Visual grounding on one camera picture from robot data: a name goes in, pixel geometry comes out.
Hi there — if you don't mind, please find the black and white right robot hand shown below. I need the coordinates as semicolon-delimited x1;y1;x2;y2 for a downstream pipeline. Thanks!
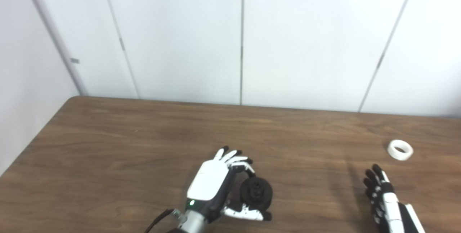
363;164;426;233

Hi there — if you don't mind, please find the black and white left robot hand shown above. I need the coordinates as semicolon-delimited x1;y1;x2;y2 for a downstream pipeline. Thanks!
187;146;272;223

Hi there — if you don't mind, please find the round black part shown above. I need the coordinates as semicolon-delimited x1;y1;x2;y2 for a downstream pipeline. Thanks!
240;176;273;212

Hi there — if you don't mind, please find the white ring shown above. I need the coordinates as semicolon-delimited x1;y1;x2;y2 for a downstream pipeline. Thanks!
387;139;414;161

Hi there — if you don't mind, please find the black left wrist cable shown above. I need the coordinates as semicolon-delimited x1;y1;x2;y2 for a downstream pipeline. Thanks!
144;209;180;233

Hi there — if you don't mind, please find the gray wall corner post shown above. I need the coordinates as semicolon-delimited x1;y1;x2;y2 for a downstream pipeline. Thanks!
20;0;89;97

